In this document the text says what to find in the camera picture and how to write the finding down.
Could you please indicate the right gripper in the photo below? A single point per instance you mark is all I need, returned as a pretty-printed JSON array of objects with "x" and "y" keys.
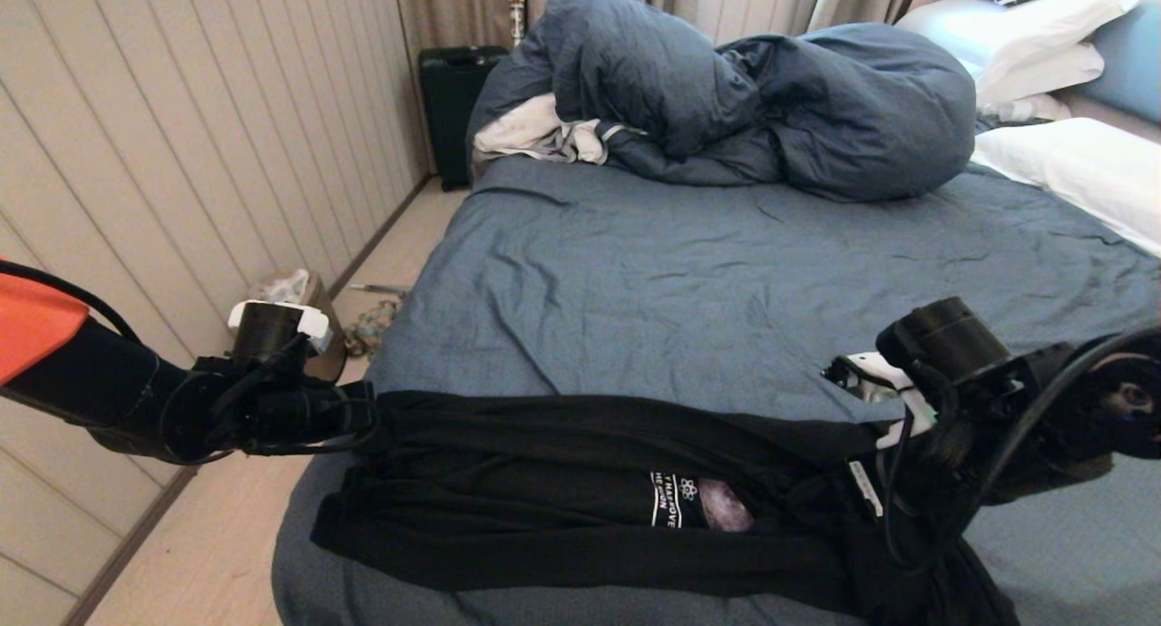
[{"x": 916, "y": 490}]

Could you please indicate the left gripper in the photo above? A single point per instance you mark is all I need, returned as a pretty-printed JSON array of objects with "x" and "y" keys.
[{"x": 308, "y": 413}]

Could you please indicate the black printed t-shirt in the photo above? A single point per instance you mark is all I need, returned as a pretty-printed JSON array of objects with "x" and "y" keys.
[{"x": 544, "y": 499}]

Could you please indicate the bronze trash bin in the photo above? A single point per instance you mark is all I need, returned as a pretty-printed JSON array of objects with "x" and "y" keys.
[{"x": 326, "y": 345}]

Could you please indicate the teal patterned cloth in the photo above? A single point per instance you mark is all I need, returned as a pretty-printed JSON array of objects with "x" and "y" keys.
[{"x": 372, "y": 329}]

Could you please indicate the clear plastic bin bag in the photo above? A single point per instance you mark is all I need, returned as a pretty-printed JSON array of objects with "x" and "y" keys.
[{"x": 281, "y": 286}]

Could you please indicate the thin metal rod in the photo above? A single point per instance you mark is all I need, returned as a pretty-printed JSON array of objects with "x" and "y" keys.
[{"x": 381, "y": 289}]

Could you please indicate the black suitcase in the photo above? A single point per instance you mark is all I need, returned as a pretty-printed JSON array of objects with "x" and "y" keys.
[{"x": 449, "y": 104}]

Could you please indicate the bed with blue sheet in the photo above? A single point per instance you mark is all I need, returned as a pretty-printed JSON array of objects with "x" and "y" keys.
[{"x": 635, "y": 272}]

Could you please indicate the long white pillow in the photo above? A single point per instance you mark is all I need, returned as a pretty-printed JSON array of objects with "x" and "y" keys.
[{"x": 1079, "y": 168}]

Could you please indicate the small white pillow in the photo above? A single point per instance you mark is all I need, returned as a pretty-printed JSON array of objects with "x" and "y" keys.
[{"x": 1025, "y": 108}]

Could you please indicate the crumpled dark blue duvet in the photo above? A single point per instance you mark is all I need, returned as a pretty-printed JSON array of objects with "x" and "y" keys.
[{"x": 816, "y": 104}]

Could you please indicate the flat white pillow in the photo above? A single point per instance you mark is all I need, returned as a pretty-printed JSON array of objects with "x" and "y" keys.
[{"x": 1043, "y": 73}]

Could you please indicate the large white pillow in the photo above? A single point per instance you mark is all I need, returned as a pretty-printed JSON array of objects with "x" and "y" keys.
[{"x": 1016, "y": 23}]

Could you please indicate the blue padded headboard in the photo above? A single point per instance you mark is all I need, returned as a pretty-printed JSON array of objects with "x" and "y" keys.
[{"x": 1129, "y": 59}]

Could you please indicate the white sheer curtain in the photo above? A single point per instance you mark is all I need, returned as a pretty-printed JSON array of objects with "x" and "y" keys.
[{"x": 753, "y": 2}]

